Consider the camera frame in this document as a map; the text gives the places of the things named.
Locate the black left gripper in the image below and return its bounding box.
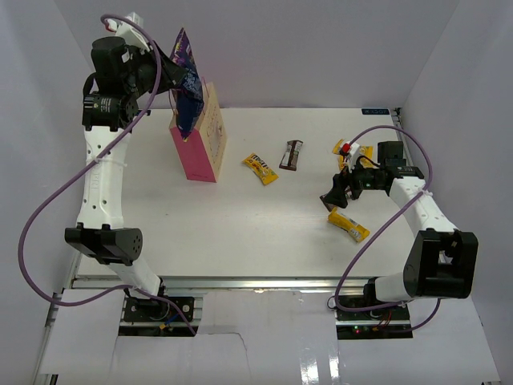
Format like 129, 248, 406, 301
123, 39, 188, 99

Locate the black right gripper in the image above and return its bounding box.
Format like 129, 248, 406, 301
324, 155, 384, 209

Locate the dark blue purple snack bag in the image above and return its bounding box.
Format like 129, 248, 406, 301
170, 27, 204, 140

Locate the yellow m&m packet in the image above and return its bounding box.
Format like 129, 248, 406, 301
332, 139, 374, 171
242, 153, 279, 185

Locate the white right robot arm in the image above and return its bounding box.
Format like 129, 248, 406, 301
321, 140, 479, 320

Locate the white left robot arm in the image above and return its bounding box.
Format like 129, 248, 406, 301
65, 37, 187, 320

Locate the pink cream paper bag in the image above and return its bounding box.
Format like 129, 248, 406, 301
169, 82, 228, 183

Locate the yellow snack bar near front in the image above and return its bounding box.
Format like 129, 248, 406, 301
328, 207, 370, 243

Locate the brown chocolate bar centre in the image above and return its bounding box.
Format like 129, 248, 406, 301
279, 140, 304, 171

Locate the blue label right corner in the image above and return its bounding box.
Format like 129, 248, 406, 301
362, 108, 390, 116

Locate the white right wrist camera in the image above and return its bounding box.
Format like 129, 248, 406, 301
339, 142, 361, 171

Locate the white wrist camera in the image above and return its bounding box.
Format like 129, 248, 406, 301
106, 18, 151, 51
339, 142, 361, 171

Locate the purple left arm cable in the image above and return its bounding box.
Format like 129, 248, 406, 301
18, 14, 197, 336

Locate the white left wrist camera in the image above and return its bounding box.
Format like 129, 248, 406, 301
106, 18, 151, 51

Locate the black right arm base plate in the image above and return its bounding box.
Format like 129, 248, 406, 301
326, 296, 413, 341

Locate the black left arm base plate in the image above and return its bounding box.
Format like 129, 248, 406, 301
122, 297, 195, 322

